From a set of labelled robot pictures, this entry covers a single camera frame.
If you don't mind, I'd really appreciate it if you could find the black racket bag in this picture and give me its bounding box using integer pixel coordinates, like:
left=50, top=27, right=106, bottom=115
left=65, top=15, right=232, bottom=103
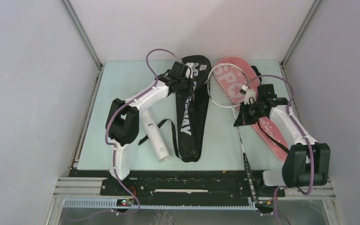
left=157, top=55, right=212, bottom=163

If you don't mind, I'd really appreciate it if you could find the pink sport racket bag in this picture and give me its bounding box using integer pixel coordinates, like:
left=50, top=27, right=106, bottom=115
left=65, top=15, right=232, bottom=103
left=215, top=56, right=288, bottom=162

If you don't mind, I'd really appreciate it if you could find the white racket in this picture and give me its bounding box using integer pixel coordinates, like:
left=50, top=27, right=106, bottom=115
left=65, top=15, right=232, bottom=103
left=207, top=63, right=259, bottom=203

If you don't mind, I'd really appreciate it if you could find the white shuttlecock tube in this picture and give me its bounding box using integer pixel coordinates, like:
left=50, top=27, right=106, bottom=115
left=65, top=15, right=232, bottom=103
left=138, top=110, right=172, bottom=163

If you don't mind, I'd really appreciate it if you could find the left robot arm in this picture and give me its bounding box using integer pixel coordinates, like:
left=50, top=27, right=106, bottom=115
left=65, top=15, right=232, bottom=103
left=105, top=61, right=195, bottom=195

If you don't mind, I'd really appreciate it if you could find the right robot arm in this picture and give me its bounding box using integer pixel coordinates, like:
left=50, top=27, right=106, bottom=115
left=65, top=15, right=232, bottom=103
left=234, top=84, right=330, bottom=196

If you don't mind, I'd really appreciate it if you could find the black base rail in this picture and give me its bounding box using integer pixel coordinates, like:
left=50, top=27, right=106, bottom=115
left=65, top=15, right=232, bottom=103
left=71, top=169, right=286, bottom=209

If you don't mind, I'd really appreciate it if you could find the right aluminium frame post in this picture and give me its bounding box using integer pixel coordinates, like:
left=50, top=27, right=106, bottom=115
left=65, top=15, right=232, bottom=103
left=281, top=0, right=323, bottom=68

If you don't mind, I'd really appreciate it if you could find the aluminium frame post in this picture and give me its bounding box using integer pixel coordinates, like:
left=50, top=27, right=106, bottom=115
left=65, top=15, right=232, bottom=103
left=60, top=0, right=102, bottom=147
left=281, top=0, right=323, bottom=68

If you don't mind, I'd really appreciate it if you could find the left aluminium frame post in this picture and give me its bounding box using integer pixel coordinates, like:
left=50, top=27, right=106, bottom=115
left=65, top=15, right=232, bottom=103
left=60, top=0, right=102, bottom=147

